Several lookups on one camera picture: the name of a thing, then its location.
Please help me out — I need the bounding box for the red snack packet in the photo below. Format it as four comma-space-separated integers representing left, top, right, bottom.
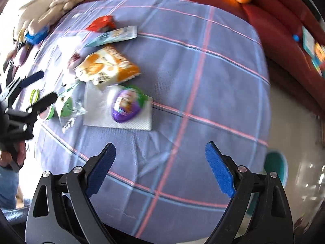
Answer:
85, 15, 116, 32

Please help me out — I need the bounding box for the green pastry packet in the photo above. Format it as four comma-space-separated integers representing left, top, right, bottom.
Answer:
54, 83, 88, 134

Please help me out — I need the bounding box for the person's jeans leg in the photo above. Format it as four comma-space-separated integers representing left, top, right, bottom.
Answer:
0, 166, 21, 210

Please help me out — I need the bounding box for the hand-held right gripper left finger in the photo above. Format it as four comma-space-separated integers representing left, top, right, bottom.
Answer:
25, 143, 117, 244

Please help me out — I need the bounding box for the plaid purple tablecloth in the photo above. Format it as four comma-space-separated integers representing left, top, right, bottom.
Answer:
33, 0, 271, 239

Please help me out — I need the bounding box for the clear plastic bag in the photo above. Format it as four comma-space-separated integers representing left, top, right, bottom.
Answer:
54, 36, 88, 82

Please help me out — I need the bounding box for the blue white snack packet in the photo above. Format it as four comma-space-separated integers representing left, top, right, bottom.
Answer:
82, 25, 138, 48

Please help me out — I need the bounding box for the green plastic lid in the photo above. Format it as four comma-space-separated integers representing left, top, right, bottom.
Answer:
30, 89, 41, 105

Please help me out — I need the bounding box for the dark red leather sofa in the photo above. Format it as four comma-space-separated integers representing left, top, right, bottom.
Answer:
86, 0, 325, 117

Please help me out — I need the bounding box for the white paper napkin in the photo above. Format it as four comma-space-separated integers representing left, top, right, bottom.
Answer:
82, 81, 153, 131

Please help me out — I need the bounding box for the white plush rabbit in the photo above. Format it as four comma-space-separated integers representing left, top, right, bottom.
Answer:
13, 0, 64, 41

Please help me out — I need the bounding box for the teal picture book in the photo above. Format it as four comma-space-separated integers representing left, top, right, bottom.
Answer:
302, 27, 318, 56

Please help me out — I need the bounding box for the teal round stool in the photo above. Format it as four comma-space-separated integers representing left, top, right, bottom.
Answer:
247, 151, 288, 216

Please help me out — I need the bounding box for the cream plush animal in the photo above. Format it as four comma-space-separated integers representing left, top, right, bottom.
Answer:
49, 0, 88, 12

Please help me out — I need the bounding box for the purple plush toy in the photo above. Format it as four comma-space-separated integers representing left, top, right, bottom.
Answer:
14, 47, 29, 65

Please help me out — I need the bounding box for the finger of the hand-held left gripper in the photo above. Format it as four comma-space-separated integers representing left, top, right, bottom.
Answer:
25, 92, 58, 114
9, 71, 45, 93

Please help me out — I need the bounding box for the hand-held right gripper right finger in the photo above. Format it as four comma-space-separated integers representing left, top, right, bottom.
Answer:
205, 141, 295, 244

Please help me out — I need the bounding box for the blue plastic basket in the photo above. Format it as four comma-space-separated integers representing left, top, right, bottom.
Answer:
24, 27, 50, 45

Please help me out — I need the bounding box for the orange white snack packet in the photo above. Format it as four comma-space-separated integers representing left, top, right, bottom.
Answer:
75, 44, 141, 92

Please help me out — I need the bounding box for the purple foil egg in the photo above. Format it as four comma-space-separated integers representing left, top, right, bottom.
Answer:
108, 85, 152, 124

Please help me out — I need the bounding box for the person's left hand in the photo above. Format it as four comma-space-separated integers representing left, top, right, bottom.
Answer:
0, 142, 27, 169

